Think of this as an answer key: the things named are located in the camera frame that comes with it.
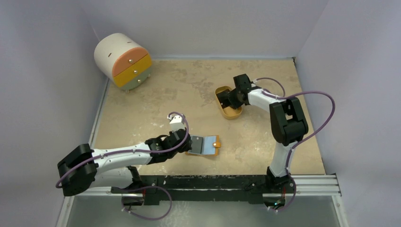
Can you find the white round mini drawer chest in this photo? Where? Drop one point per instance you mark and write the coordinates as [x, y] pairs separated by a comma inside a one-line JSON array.
[[126, 63]]

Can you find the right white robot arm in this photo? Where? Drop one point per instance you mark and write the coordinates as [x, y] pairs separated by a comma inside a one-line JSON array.
[[287, 121]]

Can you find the orange oval tray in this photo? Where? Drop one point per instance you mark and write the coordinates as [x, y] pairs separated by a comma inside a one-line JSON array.
[[227, 111]]

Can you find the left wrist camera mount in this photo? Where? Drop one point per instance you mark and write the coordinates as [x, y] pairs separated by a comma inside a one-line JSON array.
[[176, 122]]

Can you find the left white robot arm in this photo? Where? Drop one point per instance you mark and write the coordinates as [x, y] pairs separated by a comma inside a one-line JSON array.
[[83, 165]]

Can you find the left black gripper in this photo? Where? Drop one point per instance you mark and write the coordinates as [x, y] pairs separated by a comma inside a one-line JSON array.
[[186, 147]]

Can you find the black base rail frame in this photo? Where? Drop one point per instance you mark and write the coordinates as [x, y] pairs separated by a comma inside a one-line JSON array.
[[136, 189]]

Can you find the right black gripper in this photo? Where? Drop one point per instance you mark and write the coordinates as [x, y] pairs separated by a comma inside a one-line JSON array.
[[227, 98]]

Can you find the black card stack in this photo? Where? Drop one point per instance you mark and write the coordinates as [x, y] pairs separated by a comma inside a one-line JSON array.
[[223, 99]]

